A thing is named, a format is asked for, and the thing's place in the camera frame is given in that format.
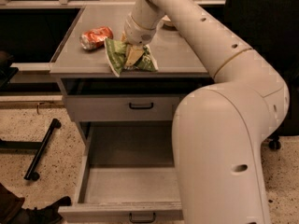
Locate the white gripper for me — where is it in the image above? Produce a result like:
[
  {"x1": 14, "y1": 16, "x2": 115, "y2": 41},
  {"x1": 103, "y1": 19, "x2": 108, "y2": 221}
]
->
[{"x1": 121, "y1": 14, "x2": 156, "y2": 66}]

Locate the green jalapeno chip bag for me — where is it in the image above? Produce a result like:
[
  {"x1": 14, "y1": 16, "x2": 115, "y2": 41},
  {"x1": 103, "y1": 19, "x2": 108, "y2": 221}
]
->
[{"x1": 105, "y1": 38, "x2": 158, "y2": 77}]

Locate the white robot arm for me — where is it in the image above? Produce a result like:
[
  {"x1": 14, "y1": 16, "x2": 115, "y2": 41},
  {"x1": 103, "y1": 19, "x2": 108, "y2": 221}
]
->
[{"x1": 124, "y1": 0, "x2": 289, "y2": 224}]

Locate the grey drawer cabinet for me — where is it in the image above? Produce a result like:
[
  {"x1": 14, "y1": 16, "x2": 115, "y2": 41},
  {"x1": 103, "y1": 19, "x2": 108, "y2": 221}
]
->
[{"x1": 50, "y1": 4, "x2": 212, "y2": 143}]

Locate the closed grey top drawer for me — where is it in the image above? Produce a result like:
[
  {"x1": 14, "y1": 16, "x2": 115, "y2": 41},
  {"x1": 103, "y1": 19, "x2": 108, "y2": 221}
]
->
[{"x1": 63, "y1": 95, "x2": 180, "y2": 122}]

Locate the open grey middle drawer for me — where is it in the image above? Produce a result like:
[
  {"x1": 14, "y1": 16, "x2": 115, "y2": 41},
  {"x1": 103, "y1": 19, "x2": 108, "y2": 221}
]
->
[{"x1": 59, "y1": 121, "x2": 183, "y2": 223}]

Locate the crushed orange soda can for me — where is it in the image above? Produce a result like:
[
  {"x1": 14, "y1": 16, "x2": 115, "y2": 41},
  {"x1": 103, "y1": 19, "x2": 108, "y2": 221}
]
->
[{"x1": 79, "y1": 26, "x2": 113, "y2": 50}]

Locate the white paper bowl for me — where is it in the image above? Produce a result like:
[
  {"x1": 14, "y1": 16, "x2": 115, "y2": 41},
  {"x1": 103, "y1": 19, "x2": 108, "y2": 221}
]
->
[{"x1": 163, "y1": 16, "x2": 174, "y2": 27}]

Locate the black office chair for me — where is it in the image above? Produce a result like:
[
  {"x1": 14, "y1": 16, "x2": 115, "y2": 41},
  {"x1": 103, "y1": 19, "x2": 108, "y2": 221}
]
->
[{"x1": 223, "y1": 0, "x2": 299, "y2": 149}]

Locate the black table leg base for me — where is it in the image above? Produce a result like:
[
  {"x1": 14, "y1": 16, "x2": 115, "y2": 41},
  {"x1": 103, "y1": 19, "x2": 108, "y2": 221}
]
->
[{"x1": 0, "y1": 119, "x2": 62, "y2": 181}]

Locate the dark shoe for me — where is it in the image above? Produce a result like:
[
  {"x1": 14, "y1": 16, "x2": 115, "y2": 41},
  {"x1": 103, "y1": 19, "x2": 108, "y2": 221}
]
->
[{"x1": 7, "y1": 196, "x2": 71, "y2": 224}]

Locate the black top drawer handle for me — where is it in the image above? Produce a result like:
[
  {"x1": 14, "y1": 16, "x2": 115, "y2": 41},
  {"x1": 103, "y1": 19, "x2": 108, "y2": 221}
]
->
[{"x1": 129, "y1": 103, "x2": 154, "y2": 110}]

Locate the black drawer handle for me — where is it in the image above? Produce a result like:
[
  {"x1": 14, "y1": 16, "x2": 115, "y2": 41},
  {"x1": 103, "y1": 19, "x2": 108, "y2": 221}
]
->
[
  {"x1": 129, "y1": 103, "x2": 154, "y2": 110},
  {"x1": 129, "y1": 212, "x2": 156, "y2": 224}
]

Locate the black middle drawer handle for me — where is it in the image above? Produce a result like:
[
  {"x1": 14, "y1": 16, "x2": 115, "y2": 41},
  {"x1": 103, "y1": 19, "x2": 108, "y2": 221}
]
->
[{"x1": 129, "y1": 212, "x2": 156, "y2": 224}]

